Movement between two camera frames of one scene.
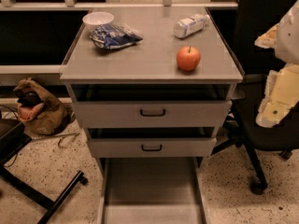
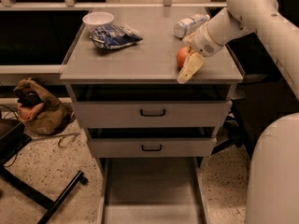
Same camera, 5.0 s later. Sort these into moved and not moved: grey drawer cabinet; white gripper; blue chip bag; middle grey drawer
Moved: white gripper
Not moved: blue chip bag; grey drawer cabinet; middle grey drawer
